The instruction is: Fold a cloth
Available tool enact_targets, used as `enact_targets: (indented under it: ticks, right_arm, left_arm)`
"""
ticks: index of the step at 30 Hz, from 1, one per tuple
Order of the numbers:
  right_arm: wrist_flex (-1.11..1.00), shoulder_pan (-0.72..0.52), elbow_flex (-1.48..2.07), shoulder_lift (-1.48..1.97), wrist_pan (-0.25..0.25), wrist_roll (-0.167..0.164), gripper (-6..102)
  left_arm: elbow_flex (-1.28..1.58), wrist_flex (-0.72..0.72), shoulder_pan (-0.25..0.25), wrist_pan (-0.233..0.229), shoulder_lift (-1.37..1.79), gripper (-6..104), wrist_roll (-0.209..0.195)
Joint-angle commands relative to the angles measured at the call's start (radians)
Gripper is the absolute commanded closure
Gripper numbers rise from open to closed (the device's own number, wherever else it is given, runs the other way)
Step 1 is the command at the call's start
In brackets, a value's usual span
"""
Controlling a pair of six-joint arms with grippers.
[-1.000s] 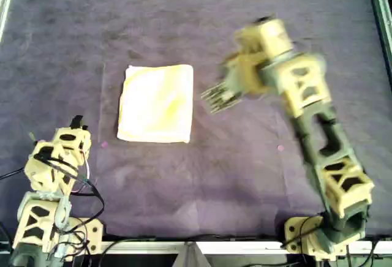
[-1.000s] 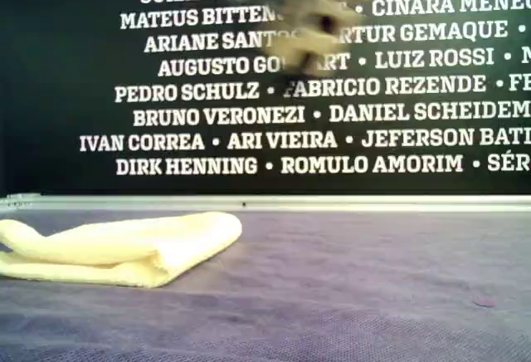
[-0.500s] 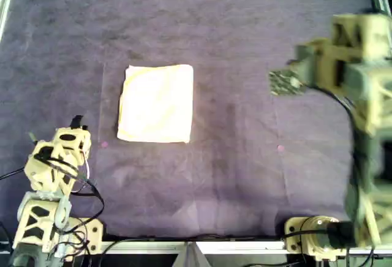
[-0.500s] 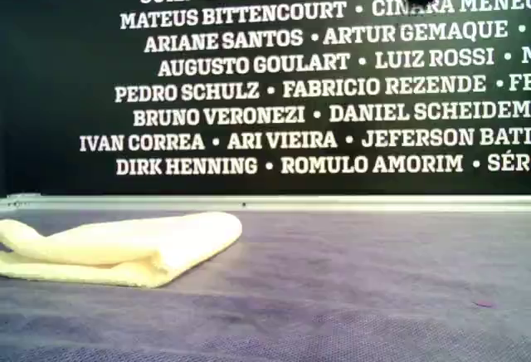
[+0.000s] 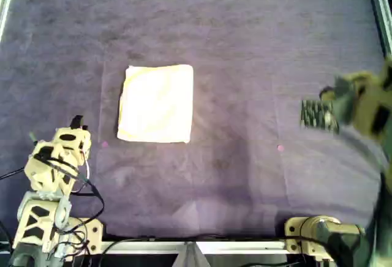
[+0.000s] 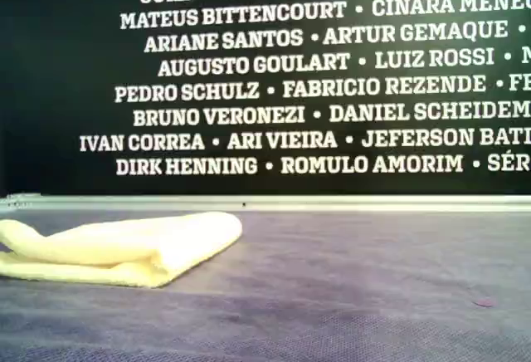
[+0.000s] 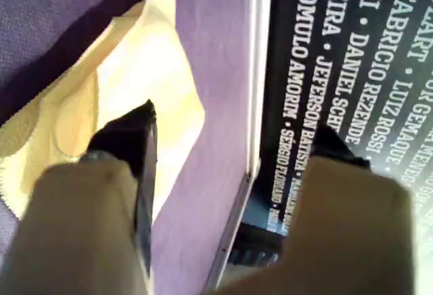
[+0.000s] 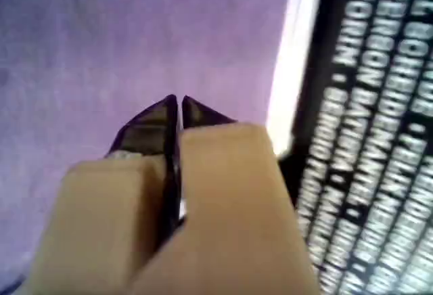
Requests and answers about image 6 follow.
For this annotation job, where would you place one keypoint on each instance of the small pink dot sticker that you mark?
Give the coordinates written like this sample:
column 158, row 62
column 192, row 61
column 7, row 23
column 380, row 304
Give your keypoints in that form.
column 483, row 301

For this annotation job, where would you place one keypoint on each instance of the purple felt table cover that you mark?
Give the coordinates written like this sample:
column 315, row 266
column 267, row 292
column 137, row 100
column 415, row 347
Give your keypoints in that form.
column 332, row 316

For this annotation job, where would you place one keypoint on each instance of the aluminium table frame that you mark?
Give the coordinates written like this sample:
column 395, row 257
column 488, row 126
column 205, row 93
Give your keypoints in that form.
column 290, row 203

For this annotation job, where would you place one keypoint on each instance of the yellow microfibre cloth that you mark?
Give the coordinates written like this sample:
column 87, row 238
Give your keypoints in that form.
column 124, row 250

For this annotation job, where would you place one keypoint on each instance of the black banner with white names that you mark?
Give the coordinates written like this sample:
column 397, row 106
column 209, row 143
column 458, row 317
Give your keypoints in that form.
column 41, row 88

